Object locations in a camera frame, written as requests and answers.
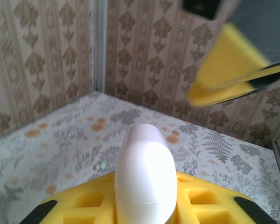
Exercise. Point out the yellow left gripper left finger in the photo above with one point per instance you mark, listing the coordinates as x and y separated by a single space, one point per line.
84 198

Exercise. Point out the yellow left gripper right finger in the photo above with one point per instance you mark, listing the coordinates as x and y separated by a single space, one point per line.
200 198

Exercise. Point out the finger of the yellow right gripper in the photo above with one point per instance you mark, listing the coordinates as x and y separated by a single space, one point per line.
235 51
224 93

